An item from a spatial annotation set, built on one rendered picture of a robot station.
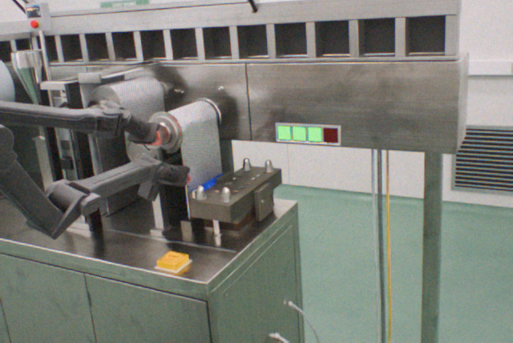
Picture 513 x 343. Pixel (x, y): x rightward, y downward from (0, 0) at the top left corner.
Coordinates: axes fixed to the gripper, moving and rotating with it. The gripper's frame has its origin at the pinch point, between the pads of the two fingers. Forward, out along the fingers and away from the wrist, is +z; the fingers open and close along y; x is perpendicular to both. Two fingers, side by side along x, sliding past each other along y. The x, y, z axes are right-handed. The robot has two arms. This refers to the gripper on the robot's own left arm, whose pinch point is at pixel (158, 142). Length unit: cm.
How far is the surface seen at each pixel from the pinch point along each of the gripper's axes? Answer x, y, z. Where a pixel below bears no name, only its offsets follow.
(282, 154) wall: 95, -77, 269
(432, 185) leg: 11, 81, 56
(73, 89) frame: 10.8, -27.3, -17.0
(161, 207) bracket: -19.0, -1.9, 14.3
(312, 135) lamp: 18, 42, 30
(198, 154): 2.1, 6.5, 15.4
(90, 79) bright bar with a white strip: 17.5, -27.4, -11.3
